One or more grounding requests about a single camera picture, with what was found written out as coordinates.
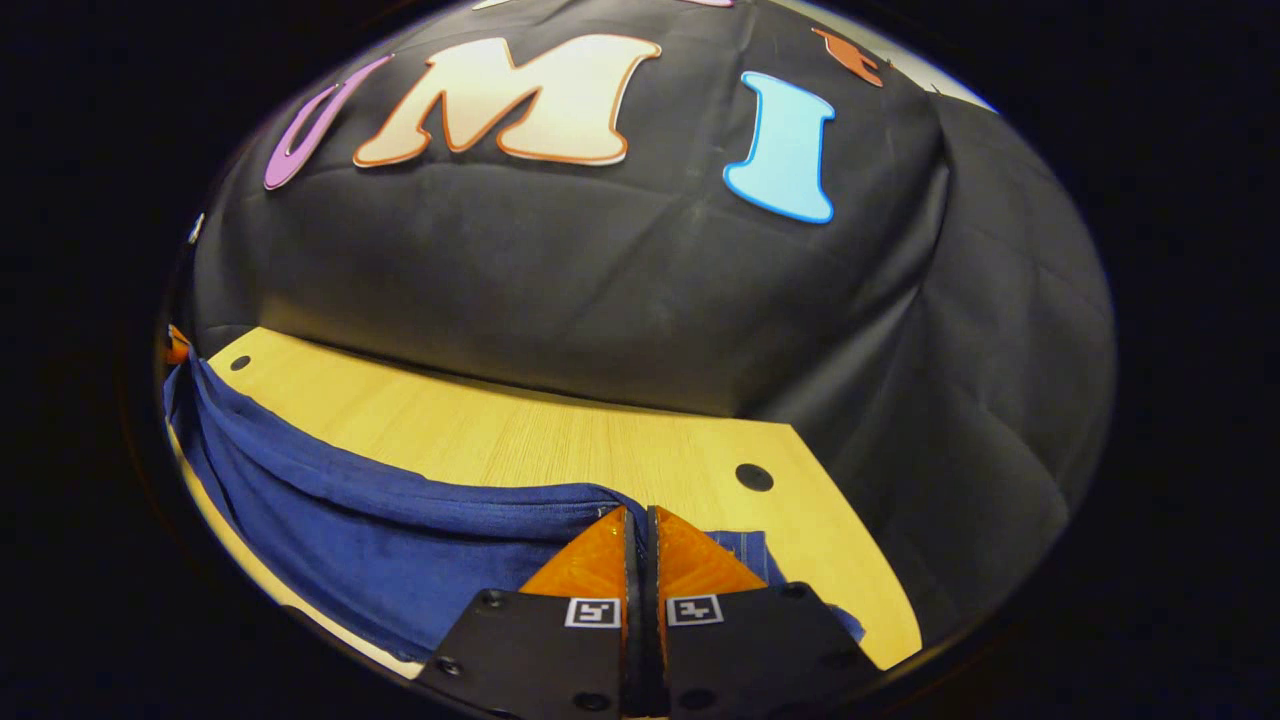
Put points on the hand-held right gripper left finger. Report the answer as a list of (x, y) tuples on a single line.
[(540, 650)]

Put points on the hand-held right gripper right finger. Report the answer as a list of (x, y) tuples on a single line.
[(750, 650)]

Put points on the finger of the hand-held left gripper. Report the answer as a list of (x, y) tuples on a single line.
[(177, 347)]

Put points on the blue denim jeans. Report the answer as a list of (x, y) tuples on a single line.
[(380, 560)]

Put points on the black backdrop cloth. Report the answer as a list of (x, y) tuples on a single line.
[(600, 280)]

